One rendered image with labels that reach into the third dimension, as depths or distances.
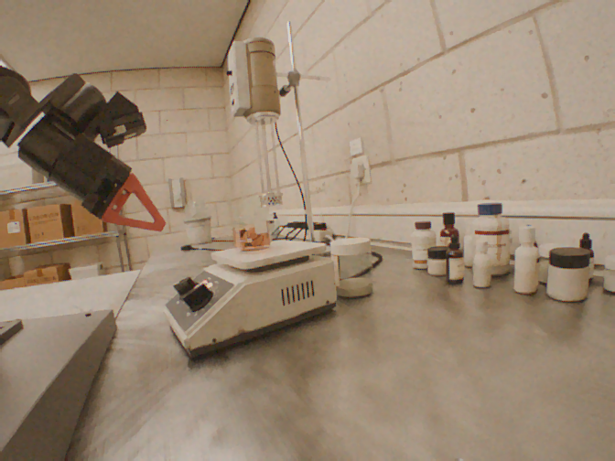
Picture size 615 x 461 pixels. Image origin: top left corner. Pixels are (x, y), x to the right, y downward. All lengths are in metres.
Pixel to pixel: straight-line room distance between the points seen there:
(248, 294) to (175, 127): 2.65
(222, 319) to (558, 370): 0.31
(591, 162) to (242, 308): 0.55
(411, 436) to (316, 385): 0.09
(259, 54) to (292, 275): 0.66
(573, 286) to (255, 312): 0.37
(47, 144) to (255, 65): 0.60
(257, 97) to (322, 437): 0.75
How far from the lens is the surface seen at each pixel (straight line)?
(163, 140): 2.88
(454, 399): 0.24
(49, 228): 2.64
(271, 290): 0.33
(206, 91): 3.05
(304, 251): 0.36
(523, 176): 0.61
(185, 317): 0.34
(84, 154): 0.38
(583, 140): 0.58
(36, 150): 0.40
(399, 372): 0.26
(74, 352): 0.30
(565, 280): 0.42
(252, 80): 0.84
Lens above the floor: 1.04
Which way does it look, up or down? 6 degrees down
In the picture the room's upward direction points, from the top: 6 degrees counter-clockwise
